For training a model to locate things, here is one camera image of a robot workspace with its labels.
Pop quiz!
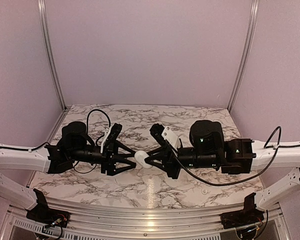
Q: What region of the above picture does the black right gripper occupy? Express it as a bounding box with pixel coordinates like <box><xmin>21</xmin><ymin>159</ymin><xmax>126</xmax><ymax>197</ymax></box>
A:
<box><xmin>145</xmin><ymin>145</ymin><xmax>220</xmax><ymax>180</ymax></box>

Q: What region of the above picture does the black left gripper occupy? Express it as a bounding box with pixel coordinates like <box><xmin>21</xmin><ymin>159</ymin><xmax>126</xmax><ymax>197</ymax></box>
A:
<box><xmin>69</xmin><ymin>140</ymin><xmax>137</xmax><ymax>177</ymax></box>

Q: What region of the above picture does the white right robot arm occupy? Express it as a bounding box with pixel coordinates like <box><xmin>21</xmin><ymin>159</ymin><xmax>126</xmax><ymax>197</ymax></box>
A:
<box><xmin>145</xmin><ymin>120</ymin><xmax>300</xmax><ymax>224</ymax></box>

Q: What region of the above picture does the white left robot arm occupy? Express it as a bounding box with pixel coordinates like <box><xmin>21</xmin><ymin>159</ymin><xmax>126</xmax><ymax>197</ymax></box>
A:
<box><xmin>0</xmin><ymin>121</ymin><xmax>136</xmax><ymax>223</ymax></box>

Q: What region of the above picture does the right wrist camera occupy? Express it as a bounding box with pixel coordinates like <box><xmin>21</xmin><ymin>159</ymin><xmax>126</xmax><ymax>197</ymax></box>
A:
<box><xmin>149</xmin><ymin>123</ymin><xmax>182</xmax><ymax>149</ymax></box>

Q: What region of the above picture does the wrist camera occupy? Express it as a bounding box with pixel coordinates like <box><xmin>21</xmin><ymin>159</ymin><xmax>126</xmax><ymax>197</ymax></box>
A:
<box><xmin>149</xmin><ymin>123</ymin><xmax>182</xmax><ymax>149</ymax></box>
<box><xmin>100</xmin><ymin>123</ymin><xmax>123</xmax><ymax>154</ymax></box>

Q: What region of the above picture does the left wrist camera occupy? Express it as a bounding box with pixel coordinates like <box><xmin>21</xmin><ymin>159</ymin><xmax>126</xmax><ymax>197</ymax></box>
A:
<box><xmin>100</xmin><ymin>123</ymin><xmax>123</xmax><ymax>154</ymax></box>

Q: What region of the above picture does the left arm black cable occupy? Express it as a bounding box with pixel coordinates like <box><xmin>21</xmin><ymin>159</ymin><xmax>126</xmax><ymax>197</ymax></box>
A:
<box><xmin>0</xmin><ymin>109</ymin><xmax>113</xmax><ymax>175</ymax></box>

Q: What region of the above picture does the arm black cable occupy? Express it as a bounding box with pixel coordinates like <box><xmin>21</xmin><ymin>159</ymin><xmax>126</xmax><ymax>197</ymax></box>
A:
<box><xmin>0</xmin><ymin>109</ymin><xmax>113</xmax><ymax>175</ymax></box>
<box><xmin>162</xmin><ymin>125</ymin><xmax>300</xmax><ymax>187</ymax></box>

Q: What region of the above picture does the aluminium front rail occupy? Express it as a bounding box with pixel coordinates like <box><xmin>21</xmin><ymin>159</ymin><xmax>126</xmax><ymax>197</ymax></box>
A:
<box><xmin>4</xmin><ymin>194</ymin><xmax>291</xmax><ymax>240</ymax></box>

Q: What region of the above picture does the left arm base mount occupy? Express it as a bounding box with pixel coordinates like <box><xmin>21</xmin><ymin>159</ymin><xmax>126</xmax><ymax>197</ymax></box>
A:
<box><xmin>26</xmin><ymin>206</ymin><xmax>70</xmax><ymax>228</ymax></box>

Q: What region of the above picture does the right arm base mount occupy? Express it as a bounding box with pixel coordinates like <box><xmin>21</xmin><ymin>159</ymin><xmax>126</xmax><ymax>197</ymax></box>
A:
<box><xmin>220</xmin><ymin>209</ymin><xmax>264</xmax><ymax>229</ymax></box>

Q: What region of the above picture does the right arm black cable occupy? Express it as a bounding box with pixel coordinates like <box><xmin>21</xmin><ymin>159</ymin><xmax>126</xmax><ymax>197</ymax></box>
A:
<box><xmin>162</xmin><ymin>125</ymin><xmax>300</xmax><ymax>187</ymax></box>

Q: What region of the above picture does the left aluminium frame post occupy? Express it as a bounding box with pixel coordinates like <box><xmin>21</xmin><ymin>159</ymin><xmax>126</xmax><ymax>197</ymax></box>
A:
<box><xmin>37</xmin><ymin>0</ymin><xmax>67</xmax><ymax>112</ymax></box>

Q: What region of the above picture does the aluminium frame post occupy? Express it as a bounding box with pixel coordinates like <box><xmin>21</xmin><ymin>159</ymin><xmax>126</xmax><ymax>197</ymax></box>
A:
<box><xmin>227</xmin><ymin>0</ymin><xmax>260</xmax><ymax>113</ymax></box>
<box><xmin>37</xmin><ymin>0</ymin><xmax>67</xmax><ymax>112</ymax></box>

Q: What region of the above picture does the right aluminium frame post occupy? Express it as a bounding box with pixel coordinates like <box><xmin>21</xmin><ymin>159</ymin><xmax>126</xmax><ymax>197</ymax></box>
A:
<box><xmin>227</xmin><ymin>0</ymin><xmax>260</xmax><ymax>113</ymax></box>

